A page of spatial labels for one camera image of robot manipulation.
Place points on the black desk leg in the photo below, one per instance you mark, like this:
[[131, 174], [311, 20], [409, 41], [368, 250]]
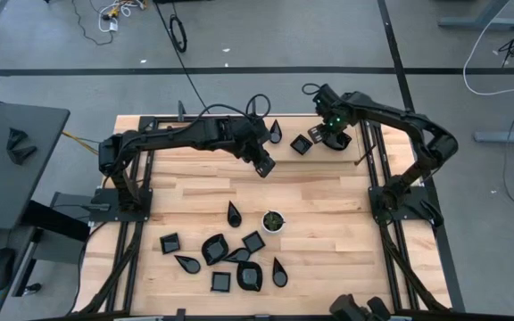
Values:
[[56, 220]]

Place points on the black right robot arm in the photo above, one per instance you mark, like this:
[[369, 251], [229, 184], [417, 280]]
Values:
[[400, 118]]

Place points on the grey desk foot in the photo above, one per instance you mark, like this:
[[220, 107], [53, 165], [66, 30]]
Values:
[[480, 22], [49, 252], [507, 136]]

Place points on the green succulent plant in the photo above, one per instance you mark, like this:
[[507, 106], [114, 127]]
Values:
[[273, 221]]

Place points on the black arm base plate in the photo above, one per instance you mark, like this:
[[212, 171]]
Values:
[[417, 196], [105, 209]]

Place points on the white cylindrical plant pot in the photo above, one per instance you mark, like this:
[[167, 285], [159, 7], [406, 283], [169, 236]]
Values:
[[262, 222]]

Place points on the black computer mouse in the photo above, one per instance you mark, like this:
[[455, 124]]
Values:
[[0, 269]]

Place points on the black angular object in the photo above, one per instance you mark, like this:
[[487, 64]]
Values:
[[21, 155], [16, 136]]

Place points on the black aluminium rig frame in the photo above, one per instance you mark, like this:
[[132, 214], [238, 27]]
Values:
[[168, 119]]

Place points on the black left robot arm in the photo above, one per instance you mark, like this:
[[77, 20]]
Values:
[[172, 136]]

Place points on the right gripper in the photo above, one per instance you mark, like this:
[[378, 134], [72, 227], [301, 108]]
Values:
[[335, 109]]

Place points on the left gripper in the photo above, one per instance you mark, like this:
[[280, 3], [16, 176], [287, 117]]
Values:
[[254, 142]]

